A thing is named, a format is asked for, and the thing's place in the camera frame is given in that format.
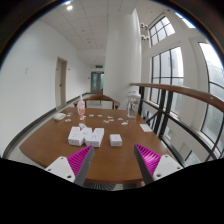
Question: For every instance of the white power strip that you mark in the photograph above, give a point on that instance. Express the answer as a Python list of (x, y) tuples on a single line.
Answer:
[(85, 136)]

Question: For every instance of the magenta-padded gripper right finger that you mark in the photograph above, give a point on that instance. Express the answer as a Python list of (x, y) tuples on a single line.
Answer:
[(150, 160)]

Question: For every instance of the large curved window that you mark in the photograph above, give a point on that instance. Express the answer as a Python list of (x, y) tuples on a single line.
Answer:
[(216, 93)]

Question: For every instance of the black railing with wooden handrail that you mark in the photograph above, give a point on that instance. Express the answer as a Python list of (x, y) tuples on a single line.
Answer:
[(186, 91)]

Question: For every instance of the round ceiling light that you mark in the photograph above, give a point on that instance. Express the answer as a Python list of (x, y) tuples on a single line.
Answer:
[(69, 7)]

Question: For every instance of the arched grid window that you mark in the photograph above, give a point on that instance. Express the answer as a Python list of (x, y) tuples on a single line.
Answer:
[(161, 30)]

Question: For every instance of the spray bottle with orange label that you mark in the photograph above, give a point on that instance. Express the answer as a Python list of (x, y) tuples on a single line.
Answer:
[(81, 108)]

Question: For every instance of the white charger block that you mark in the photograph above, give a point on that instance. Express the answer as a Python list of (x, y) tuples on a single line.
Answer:
[(116, 140)]

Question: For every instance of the glass double door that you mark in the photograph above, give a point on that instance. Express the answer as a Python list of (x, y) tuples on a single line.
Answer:
[(97, 82)]

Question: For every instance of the wooden chair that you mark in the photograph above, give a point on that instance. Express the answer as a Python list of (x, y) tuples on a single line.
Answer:
[(100, 97)]

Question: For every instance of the green exit sign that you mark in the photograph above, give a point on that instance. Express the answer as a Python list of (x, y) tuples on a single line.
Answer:
[(98, 66)]

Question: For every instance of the clear plastic drink bottle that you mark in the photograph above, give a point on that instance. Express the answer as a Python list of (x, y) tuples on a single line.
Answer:
[(133, 105)]

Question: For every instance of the white side door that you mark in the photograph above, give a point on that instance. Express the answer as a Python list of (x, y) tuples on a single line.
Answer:
[(60, 81)]

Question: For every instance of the tall dark-framed window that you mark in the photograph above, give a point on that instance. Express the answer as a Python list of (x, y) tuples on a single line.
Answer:
[(166, 70)]

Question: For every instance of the white paper sheet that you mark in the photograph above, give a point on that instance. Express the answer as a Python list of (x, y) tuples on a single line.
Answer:
[(146, 128)]

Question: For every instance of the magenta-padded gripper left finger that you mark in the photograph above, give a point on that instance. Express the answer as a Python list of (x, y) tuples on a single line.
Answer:
[(78, 161)]

